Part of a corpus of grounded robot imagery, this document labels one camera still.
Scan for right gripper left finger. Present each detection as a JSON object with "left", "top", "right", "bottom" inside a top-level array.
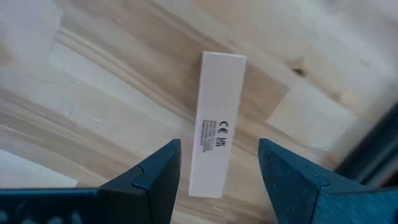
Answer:
[{"left": 99, "top": 139, "right": 182, "bottom": 224}]

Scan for long white block printed marks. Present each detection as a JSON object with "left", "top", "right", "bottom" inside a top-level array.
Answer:
[{"left": 188, "top": 51, "right": 248, "bottom": 199}]

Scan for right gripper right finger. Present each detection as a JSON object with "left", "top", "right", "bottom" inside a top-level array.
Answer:
[{"left": 257, "top": 139, "right": 330, "bottom": 224}]

